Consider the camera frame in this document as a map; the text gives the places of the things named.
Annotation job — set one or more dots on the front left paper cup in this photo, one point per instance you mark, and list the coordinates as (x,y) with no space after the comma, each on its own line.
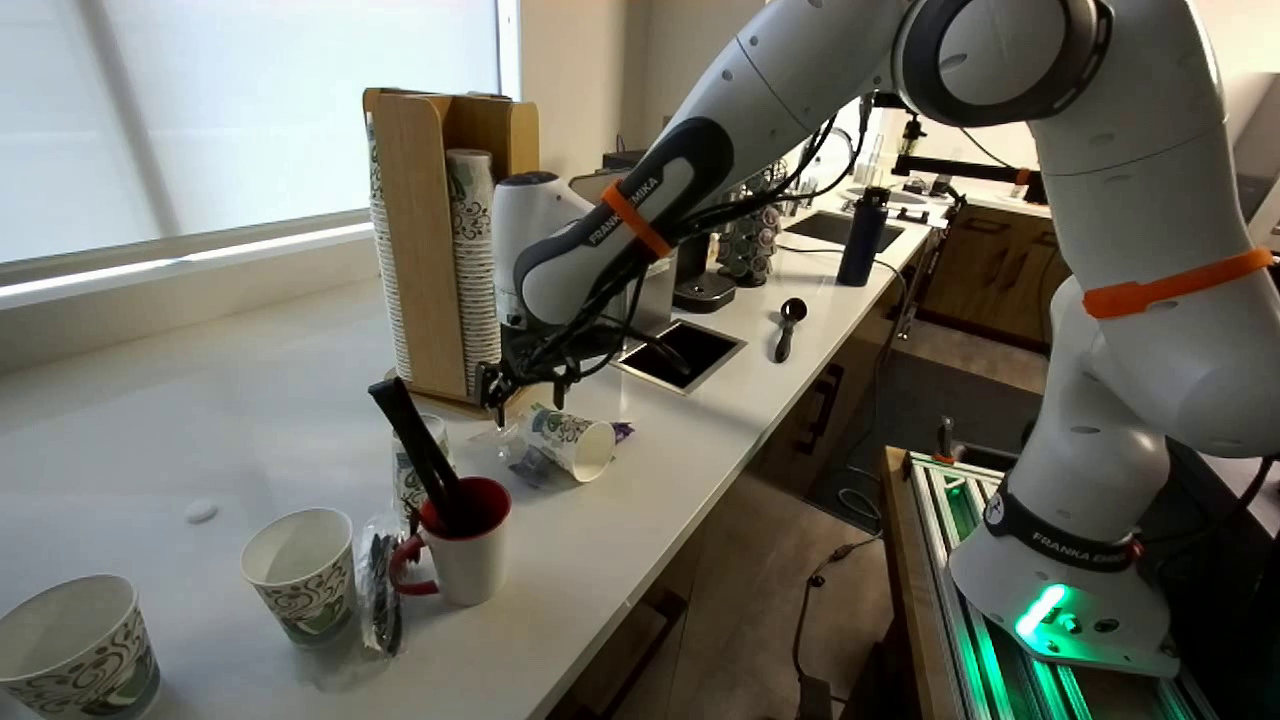
(82,654)

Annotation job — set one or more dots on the scissors in plastic wrap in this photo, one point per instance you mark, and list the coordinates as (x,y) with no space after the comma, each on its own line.
(385,585)

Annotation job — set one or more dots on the black coffee grinder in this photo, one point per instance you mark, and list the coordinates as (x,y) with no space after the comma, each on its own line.
(699,285)

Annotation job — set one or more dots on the white bottle cap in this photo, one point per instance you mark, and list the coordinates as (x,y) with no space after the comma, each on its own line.
(200,510)

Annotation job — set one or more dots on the wooden cup dispenser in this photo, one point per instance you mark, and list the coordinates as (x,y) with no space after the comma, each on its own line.
(411,137)

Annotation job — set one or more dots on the black coffee scoop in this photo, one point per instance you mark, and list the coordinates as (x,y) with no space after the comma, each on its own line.
(788,314)

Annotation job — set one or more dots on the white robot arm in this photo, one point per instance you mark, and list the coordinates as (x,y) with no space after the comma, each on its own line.
(1159,309)

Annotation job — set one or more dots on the patterned jar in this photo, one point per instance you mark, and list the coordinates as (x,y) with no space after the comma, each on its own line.
(744,247)

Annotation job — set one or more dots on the black bottle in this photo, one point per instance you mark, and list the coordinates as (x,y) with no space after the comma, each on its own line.
(860,238)

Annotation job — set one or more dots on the black utensil in mug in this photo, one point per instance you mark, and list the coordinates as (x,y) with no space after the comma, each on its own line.
(397,410)

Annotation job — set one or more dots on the clear plastic bag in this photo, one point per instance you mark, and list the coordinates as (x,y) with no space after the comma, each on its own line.
(522,458)

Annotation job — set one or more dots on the middle patterned paper cup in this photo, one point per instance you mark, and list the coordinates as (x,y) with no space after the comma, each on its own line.
(300,571)

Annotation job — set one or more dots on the green lit robot base rail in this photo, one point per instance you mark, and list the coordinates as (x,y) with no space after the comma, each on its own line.
(985,642)

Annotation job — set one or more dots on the stacked patterned paper cups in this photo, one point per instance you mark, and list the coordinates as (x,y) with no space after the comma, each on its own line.
(471,196)

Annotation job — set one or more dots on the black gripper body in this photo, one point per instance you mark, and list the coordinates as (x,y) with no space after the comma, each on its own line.
(554,358)

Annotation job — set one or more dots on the red and white mug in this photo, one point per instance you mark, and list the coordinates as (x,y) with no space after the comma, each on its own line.
(471,554)

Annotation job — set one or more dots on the wooden cabinet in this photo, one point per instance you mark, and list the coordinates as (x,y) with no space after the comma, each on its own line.
(996,272)

